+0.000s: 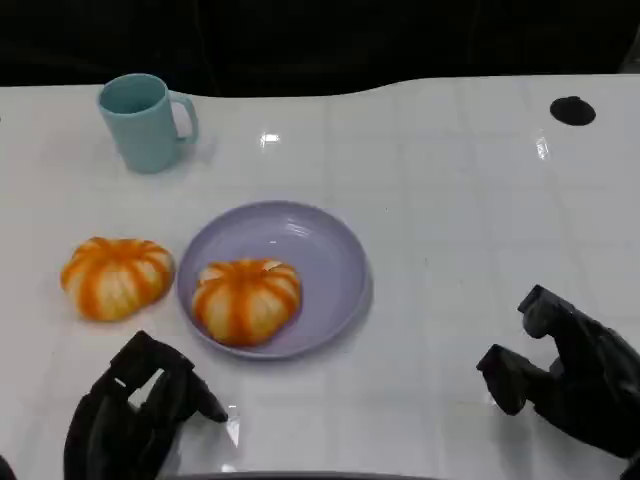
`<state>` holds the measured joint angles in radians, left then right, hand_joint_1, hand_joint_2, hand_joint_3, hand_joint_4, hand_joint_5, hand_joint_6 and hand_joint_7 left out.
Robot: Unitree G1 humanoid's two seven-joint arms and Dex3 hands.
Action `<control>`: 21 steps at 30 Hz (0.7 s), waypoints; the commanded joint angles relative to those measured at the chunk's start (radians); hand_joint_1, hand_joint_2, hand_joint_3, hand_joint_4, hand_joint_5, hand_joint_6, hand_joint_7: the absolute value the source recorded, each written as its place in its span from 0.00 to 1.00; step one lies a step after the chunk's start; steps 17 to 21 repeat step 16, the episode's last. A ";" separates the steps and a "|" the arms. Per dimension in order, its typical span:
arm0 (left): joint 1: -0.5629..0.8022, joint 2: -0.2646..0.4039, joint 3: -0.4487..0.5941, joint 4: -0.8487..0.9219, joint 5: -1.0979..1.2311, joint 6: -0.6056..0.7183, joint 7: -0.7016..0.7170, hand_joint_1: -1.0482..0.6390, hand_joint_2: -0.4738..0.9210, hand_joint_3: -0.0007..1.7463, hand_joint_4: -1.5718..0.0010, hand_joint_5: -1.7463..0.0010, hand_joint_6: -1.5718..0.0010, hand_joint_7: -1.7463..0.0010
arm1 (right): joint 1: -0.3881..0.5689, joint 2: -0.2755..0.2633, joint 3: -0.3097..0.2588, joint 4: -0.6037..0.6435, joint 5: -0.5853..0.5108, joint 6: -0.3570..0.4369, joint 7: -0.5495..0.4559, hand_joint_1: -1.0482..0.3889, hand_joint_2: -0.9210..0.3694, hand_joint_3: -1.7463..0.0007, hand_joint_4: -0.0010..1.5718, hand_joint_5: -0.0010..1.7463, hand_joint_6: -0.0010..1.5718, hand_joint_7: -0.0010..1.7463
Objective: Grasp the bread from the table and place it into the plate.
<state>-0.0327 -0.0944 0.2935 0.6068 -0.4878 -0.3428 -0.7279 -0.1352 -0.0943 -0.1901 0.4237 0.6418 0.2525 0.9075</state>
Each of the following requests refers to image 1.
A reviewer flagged pale green mug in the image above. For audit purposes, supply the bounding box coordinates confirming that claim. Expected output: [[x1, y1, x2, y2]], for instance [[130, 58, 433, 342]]
[[96, 73, 200, 175]]

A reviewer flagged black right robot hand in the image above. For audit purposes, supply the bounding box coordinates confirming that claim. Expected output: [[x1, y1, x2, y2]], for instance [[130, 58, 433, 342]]
[[475, 284, 640, 460]]

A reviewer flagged lilac plate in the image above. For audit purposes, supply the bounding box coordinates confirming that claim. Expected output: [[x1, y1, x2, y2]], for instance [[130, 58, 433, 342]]
[[176, 200, 374, 361]]

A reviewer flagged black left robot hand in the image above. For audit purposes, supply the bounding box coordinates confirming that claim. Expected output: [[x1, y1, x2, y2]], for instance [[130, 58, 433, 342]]
[[63, 330, 230, 480]]

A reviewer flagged grey robot torso rim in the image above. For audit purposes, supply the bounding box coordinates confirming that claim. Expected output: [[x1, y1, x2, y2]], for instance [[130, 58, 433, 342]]
[[164, 471, 419, 480]]

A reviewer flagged black round table grommet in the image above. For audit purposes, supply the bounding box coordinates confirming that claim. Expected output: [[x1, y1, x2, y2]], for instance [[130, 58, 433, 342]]
[[549, 96, 598, 126]]

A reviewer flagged orange and white bread roll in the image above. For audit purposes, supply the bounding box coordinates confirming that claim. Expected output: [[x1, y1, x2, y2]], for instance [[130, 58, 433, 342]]
[[60, 236, 177, 322], [192, 257, 303, 349]]

